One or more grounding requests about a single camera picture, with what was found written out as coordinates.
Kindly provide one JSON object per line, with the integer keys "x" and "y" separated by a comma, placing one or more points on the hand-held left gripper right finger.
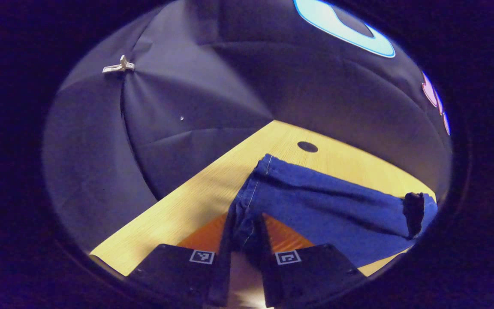
{"x": 272, "y": 287}

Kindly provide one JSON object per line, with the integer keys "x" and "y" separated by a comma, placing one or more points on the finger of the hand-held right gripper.
{"x": 414, "y": 214}

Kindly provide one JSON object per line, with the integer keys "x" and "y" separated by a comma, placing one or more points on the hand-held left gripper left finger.
{"x": 220, "y": 281}

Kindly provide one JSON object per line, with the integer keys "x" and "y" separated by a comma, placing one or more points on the blue denim jeans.
{"x": 315, "y": 201}

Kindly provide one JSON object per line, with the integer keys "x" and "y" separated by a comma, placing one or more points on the white metal clip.
{"x": 119, "y": 66}

